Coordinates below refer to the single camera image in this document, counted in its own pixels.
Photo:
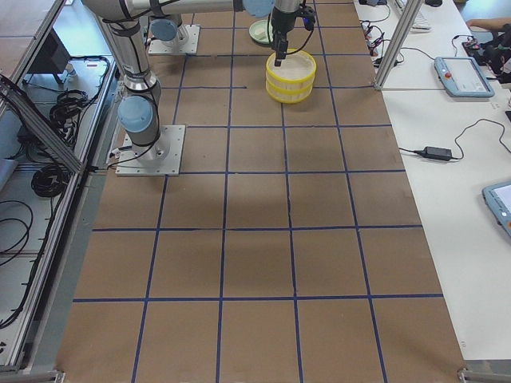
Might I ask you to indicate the aluminium frame post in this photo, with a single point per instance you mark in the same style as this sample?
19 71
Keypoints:
399 36

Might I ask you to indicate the teach pendant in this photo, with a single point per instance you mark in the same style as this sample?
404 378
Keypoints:
462 77
497 199

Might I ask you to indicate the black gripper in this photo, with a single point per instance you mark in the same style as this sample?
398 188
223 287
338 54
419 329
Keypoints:
283 21

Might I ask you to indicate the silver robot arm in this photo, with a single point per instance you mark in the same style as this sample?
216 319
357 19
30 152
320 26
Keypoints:
121 18
169 29

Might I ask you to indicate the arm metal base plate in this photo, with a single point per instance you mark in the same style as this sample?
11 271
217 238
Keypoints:
164 158
184 43

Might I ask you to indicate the yellow steamer layer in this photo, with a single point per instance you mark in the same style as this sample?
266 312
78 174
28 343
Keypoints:
295 71
288 96

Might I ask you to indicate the aluminium side frame rail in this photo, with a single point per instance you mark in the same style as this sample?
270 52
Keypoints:
36 122

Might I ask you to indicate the far teach pendant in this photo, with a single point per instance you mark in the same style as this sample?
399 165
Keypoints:
462 77

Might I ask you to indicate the black power adapter with cable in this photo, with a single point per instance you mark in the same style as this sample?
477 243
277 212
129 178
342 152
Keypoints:
446 154

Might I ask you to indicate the yellow steamer bottom layer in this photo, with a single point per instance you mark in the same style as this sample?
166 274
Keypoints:
288 96

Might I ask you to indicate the light green plate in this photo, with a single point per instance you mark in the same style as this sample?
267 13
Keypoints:
261 32

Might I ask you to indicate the near teach pendant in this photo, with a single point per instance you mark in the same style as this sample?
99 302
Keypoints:
497 199

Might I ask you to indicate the yellow steamer top layer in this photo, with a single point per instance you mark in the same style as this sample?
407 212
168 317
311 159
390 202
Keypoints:
295 71

